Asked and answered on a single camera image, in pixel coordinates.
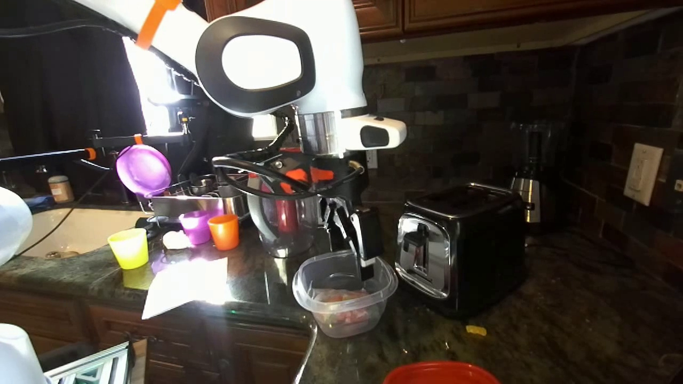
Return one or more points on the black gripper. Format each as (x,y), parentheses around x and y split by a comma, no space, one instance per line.
(334,172)

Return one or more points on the red plastic container lid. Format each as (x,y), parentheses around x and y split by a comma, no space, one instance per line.
(441,375)

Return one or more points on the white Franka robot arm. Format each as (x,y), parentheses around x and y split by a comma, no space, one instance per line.
(334,44)

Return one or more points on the clear pitcher with red lid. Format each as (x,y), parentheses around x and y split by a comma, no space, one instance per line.
(281,223)

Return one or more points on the purple round plastic lid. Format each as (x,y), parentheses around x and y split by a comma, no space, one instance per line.
(142,172)

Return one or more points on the clear plastic food container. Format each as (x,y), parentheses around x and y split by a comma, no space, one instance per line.
(320,285)

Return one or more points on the black and chrome toaster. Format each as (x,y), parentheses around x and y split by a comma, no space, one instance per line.
(462,249)

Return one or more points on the orange plastic cup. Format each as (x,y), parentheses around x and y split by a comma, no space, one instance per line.
(224,234)

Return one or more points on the purple plastic cup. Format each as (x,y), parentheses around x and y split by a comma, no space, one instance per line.
(196,229)

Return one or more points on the small yellow crumb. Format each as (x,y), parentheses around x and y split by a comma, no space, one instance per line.
(477,332)

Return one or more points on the metal tray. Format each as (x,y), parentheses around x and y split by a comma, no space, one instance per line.
(183,205)

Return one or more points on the white paper sheet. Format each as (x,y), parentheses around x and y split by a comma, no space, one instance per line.
(184,285)

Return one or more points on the small white lumpy object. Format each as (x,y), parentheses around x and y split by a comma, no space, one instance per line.
(175,241)

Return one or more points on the green plastic cup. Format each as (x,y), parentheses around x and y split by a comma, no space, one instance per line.
(128,251)

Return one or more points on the wooden upper cabinet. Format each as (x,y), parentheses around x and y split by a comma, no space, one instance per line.
(498,13)

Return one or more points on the small jar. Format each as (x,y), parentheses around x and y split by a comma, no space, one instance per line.
(60,191)

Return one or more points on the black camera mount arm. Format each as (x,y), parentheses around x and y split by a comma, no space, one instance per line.
(115,140)

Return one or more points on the white light switch plate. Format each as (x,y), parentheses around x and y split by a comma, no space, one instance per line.
(643,174)

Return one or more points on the small wall outlet plate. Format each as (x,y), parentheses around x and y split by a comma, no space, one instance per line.
(679,187)

